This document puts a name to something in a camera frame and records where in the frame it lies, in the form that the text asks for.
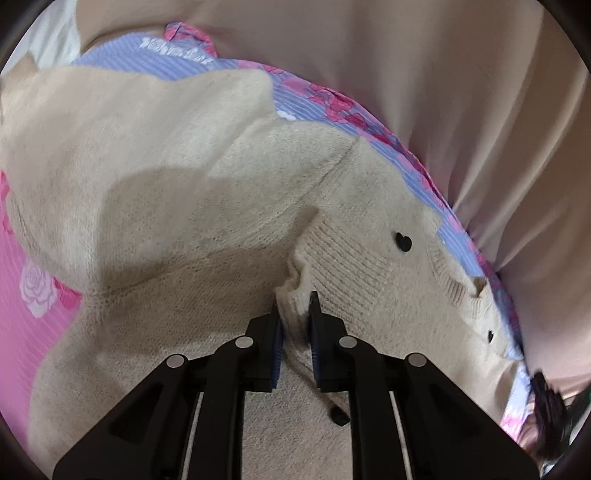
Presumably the pink and blue floral bedsheet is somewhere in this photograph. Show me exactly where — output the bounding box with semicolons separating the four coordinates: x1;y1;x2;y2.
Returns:
0;21;536;462

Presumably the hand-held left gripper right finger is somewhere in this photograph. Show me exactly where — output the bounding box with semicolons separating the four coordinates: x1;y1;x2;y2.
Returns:
308;291;541;480

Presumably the cream knit cardigan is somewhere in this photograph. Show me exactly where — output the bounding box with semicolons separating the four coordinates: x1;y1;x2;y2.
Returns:
0;65;523;480

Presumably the beige curtain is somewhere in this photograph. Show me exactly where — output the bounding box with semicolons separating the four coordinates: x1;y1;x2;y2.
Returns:
74;0;591;398

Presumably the white satin cloth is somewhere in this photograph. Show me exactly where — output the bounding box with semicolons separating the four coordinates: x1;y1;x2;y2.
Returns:
9;0;95;72

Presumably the dark blurred object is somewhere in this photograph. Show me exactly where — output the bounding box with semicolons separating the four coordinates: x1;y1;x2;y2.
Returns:
526;369;583;467

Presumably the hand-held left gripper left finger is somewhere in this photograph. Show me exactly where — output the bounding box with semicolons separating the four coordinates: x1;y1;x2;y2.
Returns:
52;310;284;480

